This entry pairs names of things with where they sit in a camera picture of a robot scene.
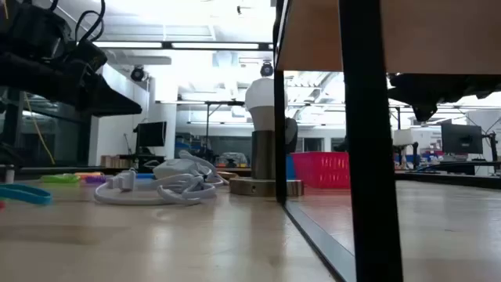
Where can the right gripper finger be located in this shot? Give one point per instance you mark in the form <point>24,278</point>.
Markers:
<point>399,81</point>
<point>401,96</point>

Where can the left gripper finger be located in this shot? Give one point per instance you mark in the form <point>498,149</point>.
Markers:
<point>113,100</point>

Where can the blue rubber band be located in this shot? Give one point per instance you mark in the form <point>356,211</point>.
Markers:
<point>39,197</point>

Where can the blue plastic basket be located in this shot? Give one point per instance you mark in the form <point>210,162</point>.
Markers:
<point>290,168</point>

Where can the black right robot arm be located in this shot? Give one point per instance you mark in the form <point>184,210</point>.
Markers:
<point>485,84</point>

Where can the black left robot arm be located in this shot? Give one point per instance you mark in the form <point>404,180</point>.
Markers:
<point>35,23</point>

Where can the white shade desk lamp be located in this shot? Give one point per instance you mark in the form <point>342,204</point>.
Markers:
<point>402,138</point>

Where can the black computer monitor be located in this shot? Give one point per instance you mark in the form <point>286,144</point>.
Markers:
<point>462,139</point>
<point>150,134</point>

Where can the wooden shelf board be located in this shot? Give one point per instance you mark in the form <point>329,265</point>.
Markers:
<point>430,35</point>

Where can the long ceiling light fixture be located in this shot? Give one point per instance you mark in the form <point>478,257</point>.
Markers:
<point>129,45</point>

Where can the stack of wooden blocks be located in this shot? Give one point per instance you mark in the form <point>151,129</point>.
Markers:
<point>115,161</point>

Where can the red plastic basket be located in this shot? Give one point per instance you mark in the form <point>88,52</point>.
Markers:
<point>321,170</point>

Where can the person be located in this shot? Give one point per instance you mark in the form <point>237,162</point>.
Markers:
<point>291,135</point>

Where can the white light bulb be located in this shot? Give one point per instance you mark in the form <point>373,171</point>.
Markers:
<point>259,98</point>

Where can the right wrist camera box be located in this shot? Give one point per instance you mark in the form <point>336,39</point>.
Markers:
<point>424,111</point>

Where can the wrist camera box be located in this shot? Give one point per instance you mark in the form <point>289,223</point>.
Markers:
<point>424,111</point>
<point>92,55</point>

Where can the black ceiling camera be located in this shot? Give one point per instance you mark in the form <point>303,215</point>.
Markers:
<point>266,69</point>
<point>138,73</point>

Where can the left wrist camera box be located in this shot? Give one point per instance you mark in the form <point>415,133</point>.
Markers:
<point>92,55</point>

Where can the wooden panel with black frame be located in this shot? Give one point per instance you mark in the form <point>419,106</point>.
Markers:
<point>370,156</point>

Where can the black stand frame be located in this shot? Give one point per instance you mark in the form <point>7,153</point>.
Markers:
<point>207,125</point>

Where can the black metal table frame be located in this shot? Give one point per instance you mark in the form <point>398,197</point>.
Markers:
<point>469,182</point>

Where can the small white cylindrical post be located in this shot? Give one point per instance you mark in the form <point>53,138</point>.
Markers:
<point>9,174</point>

